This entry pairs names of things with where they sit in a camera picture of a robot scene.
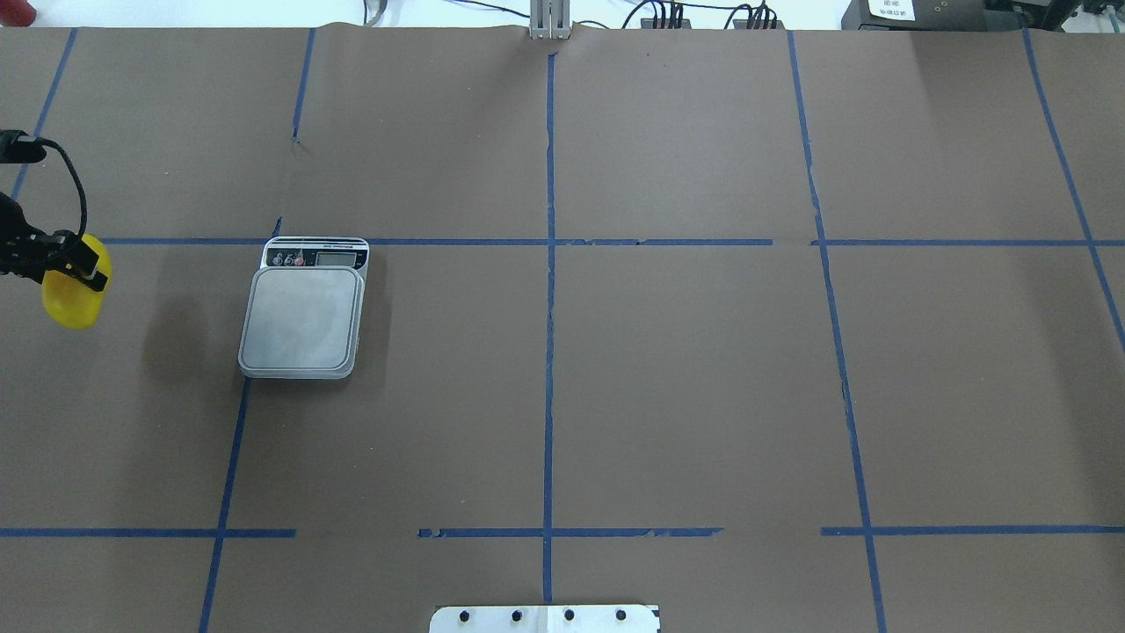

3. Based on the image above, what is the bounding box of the yellow mango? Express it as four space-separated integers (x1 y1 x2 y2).
41 234 113 331

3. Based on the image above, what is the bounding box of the silver digital kitchen scale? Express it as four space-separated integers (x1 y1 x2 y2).
237 236 370 381

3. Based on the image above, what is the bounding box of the left orange connector board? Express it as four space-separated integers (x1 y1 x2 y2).
638 1 691 31

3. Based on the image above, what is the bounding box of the orange connector board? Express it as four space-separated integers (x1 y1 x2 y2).
638 1 691 31
725 1 785 31

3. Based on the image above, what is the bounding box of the right orange connector board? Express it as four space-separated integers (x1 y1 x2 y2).
725 1 785 31

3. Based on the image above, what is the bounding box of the brown paper table cover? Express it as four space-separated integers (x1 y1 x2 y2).
3 24 1122 632

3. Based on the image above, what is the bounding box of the black box with label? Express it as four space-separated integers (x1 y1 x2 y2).
840 1 1024 33

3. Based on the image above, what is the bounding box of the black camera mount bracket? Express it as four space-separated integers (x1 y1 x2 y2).
0 129 46 164

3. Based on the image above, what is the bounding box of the aluminium frame post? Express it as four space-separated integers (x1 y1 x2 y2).
529 0 574 40

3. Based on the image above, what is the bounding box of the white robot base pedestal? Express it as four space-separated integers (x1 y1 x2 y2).
428 604 662 632

